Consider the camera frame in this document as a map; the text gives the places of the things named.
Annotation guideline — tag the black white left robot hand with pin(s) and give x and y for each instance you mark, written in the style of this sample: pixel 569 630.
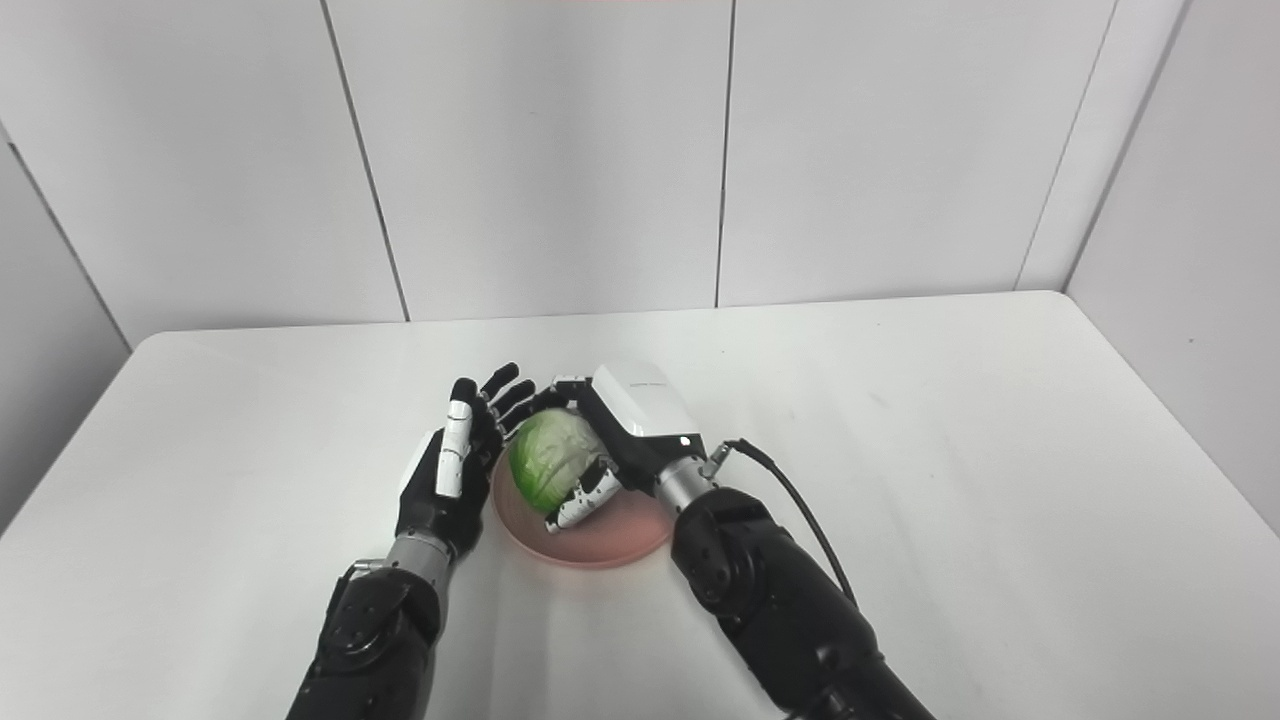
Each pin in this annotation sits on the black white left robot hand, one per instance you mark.
pixel 440 515

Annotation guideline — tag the pink plate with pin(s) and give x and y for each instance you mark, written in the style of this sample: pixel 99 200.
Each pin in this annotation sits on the pink plate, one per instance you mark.
pixel 620 530

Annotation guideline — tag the green cabbage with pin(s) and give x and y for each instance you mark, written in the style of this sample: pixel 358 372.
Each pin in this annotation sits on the green cabbage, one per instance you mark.
pixel 550 460

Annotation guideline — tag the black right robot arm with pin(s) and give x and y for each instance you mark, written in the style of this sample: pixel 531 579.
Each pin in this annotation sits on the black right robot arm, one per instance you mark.
pixel 780 600

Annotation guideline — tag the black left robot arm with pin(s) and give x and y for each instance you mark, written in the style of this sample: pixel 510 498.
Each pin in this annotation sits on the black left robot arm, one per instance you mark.
pixel 375 640

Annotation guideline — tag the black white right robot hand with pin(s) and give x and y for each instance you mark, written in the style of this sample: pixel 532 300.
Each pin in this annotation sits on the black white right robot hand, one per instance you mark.
pixel 645 415

